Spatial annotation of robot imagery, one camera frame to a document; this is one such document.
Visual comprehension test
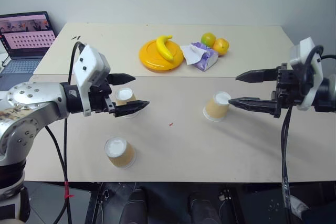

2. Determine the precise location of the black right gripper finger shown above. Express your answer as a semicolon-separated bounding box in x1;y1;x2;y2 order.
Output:
235;67;279;84
228;97;278;116

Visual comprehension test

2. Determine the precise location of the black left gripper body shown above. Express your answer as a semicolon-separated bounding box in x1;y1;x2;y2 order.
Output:
88;76;117;116

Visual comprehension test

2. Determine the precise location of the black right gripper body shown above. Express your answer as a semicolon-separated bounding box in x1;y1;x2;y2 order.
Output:
271;62;308;119

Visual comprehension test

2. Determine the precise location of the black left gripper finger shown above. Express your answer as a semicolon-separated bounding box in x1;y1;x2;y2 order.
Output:
107;72;137;87
113;100;151;118

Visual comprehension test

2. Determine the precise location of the brown paper cup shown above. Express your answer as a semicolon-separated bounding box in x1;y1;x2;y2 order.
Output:
114;87;140;119
104;136;137;169
203;91;233;123

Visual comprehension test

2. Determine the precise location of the yellow round plate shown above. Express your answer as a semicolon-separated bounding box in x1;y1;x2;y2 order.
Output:
138;38;185;73

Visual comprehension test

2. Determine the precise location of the yellow banana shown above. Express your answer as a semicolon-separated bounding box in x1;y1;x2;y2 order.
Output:
155;35;175;62

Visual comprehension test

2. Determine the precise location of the purple tissue pack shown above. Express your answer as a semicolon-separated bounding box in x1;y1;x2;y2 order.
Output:
180;41;219;72

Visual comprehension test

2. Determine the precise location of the green orange fruit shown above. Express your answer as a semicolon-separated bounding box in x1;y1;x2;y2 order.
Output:
201;32;217;48

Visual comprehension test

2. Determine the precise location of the open laptop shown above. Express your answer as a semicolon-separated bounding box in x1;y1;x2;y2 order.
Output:
0;11;57;91

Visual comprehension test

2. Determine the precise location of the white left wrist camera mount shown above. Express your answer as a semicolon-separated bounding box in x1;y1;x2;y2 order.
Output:
72;44;111;117

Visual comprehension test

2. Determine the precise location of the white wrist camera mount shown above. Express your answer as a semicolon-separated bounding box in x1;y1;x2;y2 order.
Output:
289;37;323;111
72;44;111;117

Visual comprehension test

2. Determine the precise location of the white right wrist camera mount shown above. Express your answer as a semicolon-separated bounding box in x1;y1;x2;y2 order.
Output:
289;37;323;111

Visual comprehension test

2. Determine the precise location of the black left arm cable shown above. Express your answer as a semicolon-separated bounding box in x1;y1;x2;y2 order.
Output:
44;125;69;224
64;40;87;224

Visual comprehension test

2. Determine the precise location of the red cable tape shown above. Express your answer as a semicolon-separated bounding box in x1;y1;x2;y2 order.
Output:
64;180;75;199

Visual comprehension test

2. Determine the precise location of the black table frame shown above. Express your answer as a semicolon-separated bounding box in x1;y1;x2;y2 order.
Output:
84;182;107;224

